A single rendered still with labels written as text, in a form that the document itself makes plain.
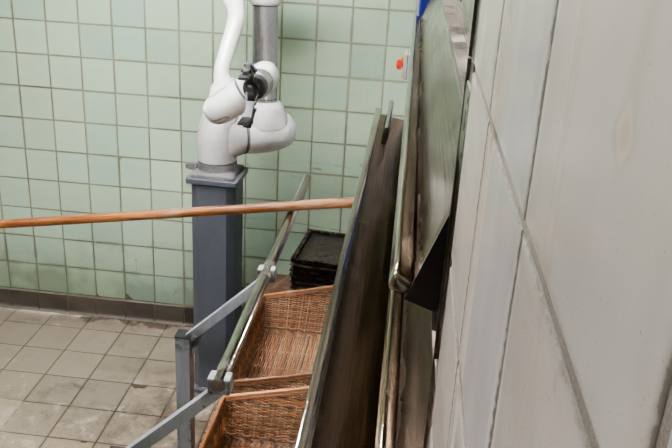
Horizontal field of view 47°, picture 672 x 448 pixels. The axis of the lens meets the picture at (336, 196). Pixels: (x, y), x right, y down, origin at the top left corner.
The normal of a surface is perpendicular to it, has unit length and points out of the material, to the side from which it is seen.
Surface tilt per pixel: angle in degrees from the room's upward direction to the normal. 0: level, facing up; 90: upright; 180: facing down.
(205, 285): 90
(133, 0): 90
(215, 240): 90
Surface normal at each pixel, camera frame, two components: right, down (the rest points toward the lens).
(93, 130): -0.11, 0.35
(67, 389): 0.05, -0.93
